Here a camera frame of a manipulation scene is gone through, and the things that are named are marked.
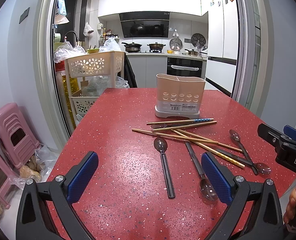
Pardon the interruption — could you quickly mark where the person's right hand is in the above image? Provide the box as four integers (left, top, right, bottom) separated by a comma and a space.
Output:
283, 187, 296, 224

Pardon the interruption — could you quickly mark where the clear plastic bag on floor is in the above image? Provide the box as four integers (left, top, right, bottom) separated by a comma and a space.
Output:
9, 145, 59, 189

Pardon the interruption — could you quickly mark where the beige utensil holder caddy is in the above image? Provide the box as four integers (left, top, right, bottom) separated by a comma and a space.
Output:
155, 74, 205, 119

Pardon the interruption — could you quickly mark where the black hanging cloth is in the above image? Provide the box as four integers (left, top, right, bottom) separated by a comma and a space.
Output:
123, 54, 137, 88

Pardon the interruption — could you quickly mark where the pink plastic stool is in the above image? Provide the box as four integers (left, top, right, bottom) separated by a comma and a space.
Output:
0, 102, 40, 169
0, 155, 17, 210

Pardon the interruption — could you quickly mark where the brown pot on stove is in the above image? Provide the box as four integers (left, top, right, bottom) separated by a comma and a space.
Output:
148, 42, 165, 53

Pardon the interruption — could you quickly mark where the dark spoon black handle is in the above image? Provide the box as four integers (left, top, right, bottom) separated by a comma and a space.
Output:
154, 137, 176, 199

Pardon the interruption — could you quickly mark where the black wok on stove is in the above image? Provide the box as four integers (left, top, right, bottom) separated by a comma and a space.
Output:
122, 42, 142, 53

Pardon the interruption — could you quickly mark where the long bamboo chopstick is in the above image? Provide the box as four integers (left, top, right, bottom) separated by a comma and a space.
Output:
176, 129, 242, 153

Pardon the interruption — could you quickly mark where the bamboo chopstick yellow end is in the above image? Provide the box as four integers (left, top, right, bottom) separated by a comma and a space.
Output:
172, 129, 245, 169

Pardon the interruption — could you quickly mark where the built-in black oven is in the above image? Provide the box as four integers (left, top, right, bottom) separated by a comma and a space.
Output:
167, 57, 205, 78

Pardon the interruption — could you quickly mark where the blue patterned bamboo chopstick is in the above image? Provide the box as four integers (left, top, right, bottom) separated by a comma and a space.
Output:
147, 118, 215, 125

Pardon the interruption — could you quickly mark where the white refrigerator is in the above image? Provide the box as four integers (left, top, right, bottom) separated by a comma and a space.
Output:
205, 0, 239, 94

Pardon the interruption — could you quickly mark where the plain bamboo chopstick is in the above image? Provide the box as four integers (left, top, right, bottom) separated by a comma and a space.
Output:
152, 121, 217, 132

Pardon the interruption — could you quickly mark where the black range hood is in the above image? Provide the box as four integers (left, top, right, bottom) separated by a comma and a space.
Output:
119, 11, 170, 38

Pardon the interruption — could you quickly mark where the beige plastic storage cart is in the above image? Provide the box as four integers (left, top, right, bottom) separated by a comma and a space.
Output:
64, 51, 125, 123

